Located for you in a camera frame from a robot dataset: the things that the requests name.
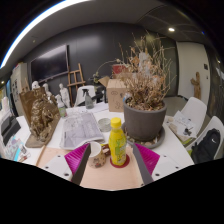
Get spray bottle with green liquid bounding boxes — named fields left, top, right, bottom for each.
left=54, top=94, right=68, bottom=118

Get black device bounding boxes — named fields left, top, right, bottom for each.
left=0, top=114, right=22, bottom=147

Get black wall screen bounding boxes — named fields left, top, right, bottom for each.
left=30, top=44, right=70, bottom=84

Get white cabinet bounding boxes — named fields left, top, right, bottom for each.
left=9, top=62, right=30, bottom=104

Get red container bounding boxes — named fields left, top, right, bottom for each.
left=111, top=63, right=128, bottom=77

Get grey spray bottle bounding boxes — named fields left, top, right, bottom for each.
left=82, top=88, right=95, bottom=110

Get grey pot with dry plant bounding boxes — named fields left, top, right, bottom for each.
left=94, top=31, right=178, bottom=142

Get yellow drink bottle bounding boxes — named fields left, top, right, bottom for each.
left=108, top=117, right=128, bottom=167

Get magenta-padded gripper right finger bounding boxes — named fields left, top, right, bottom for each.
left=132, top=142, right=182, bottom=187

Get white standing figurine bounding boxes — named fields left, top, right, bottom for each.
left=58, top=83, right=71, bottom=108

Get black backpack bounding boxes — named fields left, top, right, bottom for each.
left=190, top=128, right=222, bottom=165

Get colourful booklet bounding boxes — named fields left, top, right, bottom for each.
left=3, top=134, right=32, bottom=163

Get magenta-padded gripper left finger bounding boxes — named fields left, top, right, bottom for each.
left=44, top=142, right=92, bottom=187

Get wooden figure statue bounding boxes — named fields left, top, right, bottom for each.
left=190, top=71, right=203, bottom=100

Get pile of papers and books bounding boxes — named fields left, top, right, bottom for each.
left=168, top=109, right=198, bottom=138

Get white bust figurine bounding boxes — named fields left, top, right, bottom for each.
left=31, top=80, right=41, bottom=91

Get printed paper sheet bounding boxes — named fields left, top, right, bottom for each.
left=59, top=111, right=106, bottom=151

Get brown relief sculpture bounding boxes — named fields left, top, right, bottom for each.
left=18, top=87, right=62, bottom=149

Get white winged figurine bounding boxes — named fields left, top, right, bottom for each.
left=41, top=82, right=53, bottom=99

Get round recessed ceiling lights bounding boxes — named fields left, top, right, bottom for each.
left=168, top=26, right=206, bottom=35

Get tan flat mat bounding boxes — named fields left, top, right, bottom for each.
left=34, top=145, right=144, bottom=191

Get grey plant saucer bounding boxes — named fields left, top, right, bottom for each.
left=120, top=121, right=166, bottom=150

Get dotted mug with brown handle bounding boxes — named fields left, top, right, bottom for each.
left=87, top=141, right=111, bottom=169

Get small white ribbed cup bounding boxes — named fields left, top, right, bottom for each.
left=97, top=117, right=113, bottom=133

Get long white ceiling light strip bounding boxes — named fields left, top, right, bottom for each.
left=0, top=0, right=91, bottom=69

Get wooden easel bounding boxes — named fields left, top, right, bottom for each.
left=66, top=62, right=87, bottom=108

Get cardboard box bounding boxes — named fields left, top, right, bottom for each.
left=98, top=75, right=129, bottom=113

